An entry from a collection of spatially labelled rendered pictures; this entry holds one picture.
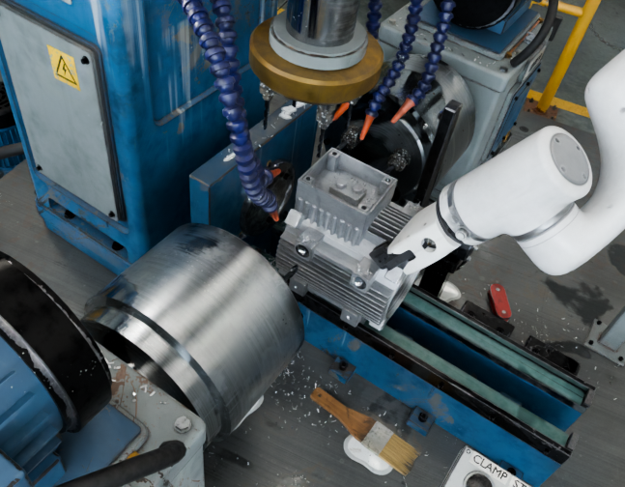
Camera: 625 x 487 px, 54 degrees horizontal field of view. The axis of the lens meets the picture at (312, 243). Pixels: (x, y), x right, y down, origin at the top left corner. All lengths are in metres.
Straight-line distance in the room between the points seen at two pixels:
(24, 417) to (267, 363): 0.35
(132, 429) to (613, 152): 0.59
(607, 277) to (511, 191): 0.81
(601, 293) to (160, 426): 1.03
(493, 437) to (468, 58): 0.70
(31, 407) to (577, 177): 0.55
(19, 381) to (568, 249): 0.55
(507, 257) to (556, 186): 0.74
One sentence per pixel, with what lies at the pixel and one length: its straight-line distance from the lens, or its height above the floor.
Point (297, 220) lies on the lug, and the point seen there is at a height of 1.08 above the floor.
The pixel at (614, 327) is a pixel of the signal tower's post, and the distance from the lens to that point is 1.30.
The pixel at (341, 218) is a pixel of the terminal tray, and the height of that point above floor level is 1.11.
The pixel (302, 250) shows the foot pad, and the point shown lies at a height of 1.05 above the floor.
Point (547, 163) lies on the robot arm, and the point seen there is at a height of 1.38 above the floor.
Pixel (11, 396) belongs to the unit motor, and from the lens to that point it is 0.51.
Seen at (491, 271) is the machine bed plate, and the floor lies 0.80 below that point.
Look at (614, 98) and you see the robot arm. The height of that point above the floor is 1.41.
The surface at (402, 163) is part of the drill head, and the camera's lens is 1.11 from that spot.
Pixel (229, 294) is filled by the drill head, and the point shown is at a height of 1.16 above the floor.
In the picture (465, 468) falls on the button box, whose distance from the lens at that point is 0.79.
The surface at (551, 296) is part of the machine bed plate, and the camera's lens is 1.38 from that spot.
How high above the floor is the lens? 1.75
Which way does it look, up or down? 47 degrees down
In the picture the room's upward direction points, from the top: 10 degrees clockwise
